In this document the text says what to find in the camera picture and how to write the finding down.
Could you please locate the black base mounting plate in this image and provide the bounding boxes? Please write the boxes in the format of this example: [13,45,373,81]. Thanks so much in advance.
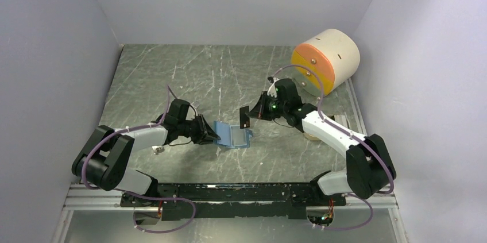
[120,182,346,221]

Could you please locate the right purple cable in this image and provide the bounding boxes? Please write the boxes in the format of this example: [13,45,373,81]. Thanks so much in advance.
[267,65,395,232]

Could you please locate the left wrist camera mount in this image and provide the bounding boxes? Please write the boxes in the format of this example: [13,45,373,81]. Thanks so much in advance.
[191,102,200,115]

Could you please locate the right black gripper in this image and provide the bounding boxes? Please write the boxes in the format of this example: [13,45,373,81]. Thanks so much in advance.
[248,91,288,121]

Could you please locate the purple cable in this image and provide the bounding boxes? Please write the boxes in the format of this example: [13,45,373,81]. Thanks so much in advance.
[267,65,395,232]
[80,85,196,234]

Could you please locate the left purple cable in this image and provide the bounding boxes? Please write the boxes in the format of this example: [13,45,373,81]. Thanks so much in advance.
[80,85,196,234]

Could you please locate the small white plastic piece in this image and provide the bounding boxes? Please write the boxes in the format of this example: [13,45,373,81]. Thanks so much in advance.
[152,146,164,155]

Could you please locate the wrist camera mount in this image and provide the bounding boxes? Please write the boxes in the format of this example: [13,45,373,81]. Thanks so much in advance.
[191,102,200,115]
[266,76,279,98]

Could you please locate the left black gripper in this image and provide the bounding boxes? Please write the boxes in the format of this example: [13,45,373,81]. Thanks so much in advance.
[178,114,221,145]

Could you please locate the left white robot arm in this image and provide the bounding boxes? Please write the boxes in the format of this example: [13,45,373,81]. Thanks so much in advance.
[71,99,220,206]

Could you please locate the beige oval tray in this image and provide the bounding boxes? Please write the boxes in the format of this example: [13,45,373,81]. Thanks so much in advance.
[303,133,320,141]

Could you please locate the grey VIP credit card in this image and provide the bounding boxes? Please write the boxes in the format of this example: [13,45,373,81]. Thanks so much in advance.
[231,126,250,148]

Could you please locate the blue card holder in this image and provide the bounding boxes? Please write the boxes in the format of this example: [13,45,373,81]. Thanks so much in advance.
[214,121,253,149]

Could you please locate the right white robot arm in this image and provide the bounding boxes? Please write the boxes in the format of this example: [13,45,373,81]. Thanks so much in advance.
[246,79,397,205]

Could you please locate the aluminium rail frame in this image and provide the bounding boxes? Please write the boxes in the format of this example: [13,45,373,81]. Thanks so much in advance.
[63,81,400,211]

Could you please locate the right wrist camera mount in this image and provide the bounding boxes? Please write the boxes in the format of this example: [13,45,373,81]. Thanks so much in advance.
[266,76,279,98]

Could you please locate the beige cylindrical drawer box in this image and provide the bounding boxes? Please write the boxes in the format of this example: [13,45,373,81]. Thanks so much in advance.
[291,29,360,97]

